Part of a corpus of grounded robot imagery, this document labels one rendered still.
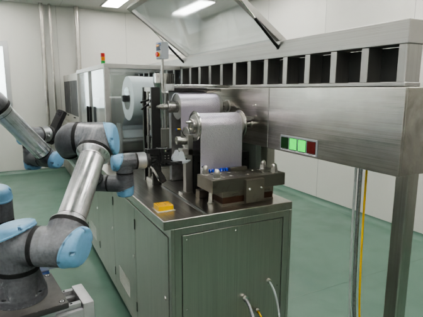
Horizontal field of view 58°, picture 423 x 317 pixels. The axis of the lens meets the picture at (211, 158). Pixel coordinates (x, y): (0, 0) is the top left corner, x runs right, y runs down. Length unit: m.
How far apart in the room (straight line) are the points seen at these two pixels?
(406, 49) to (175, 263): 1.17
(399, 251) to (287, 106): 0.76
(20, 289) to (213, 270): 0.85
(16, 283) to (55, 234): 0.18
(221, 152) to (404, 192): 0.84
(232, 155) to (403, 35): 0.96
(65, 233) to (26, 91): 6.15
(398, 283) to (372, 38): 0.94
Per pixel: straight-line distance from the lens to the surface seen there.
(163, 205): 1.72
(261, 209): 1.81
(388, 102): 1.44
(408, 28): 1.43
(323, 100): 1.65
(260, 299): 2.00
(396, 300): 1.78
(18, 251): 1.21
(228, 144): 1.94
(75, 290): 1.41
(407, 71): 1.43
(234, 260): 1.82
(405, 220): 1.65
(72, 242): 1.14
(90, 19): 7.45
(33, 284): 1.27
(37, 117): 7.26
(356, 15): 4.80
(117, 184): 1.74
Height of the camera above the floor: 1.43
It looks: 10 degrees down
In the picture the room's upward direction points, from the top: straight up
